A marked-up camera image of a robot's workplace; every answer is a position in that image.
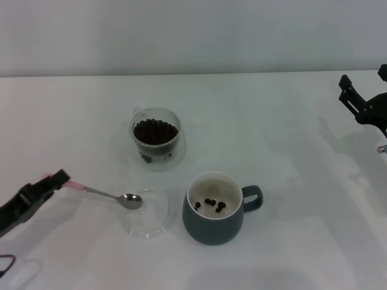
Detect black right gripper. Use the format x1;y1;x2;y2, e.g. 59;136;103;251
338;63;387;140

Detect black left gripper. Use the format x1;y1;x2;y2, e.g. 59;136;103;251
0;169;72;238

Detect pink-handled metal spoon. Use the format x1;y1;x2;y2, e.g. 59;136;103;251
42;172;144;210

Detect dark teal ceramic mug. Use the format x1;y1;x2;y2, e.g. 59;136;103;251
181;171;264;246

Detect scooped coffee beans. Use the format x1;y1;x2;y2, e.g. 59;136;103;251
193;198;227;213

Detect dark coffee beans pile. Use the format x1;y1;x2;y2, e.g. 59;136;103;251
133;119;178;145

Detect clear glass saucer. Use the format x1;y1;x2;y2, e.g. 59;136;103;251
124;187;175;241

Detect dark looped cable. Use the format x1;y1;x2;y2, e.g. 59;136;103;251
0;254;16;276

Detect clear double-wall glass cup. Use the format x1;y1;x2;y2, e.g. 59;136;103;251
129;106;187;172

